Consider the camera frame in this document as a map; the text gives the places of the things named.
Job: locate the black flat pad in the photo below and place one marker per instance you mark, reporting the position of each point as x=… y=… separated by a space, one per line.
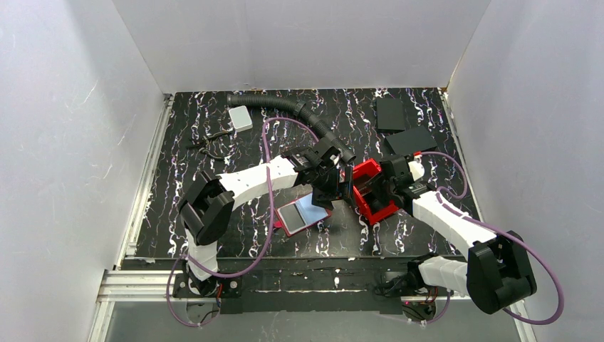
x=390 y=115
x=411 y=141

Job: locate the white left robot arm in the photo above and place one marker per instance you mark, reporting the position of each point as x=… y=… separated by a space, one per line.
x=206 y=208

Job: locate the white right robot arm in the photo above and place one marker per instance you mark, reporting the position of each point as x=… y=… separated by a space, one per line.
x=496 y=271

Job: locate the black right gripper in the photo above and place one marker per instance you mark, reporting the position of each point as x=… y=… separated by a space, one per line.
x=382 y=189

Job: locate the black flat pad upper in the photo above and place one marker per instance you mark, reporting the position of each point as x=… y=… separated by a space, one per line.
x=390 y=115

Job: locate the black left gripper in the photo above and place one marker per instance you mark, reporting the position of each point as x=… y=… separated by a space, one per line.
x=327 y=181

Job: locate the black pliers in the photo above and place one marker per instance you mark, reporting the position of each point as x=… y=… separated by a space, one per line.
x=202 y=144

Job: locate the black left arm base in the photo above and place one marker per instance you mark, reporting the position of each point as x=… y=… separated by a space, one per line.
x=189 y=287

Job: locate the small grey box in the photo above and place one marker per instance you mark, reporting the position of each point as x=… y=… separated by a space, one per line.
x=240 y=118

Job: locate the black flat pad lower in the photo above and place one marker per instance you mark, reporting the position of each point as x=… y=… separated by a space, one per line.
x=411 y=141

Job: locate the red plastic tray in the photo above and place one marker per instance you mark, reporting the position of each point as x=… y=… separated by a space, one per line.
x=369 y=192

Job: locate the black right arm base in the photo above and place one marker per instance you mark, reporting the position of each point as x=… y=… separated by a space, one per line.
x=419 y=301

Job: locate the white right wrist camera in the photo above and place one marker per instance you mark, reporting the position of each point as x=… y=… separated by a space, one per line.
x=417 y=170

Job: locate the red card holder wallet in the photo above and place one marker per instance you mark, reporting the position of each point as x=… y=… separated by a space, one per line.
x=299 y=215

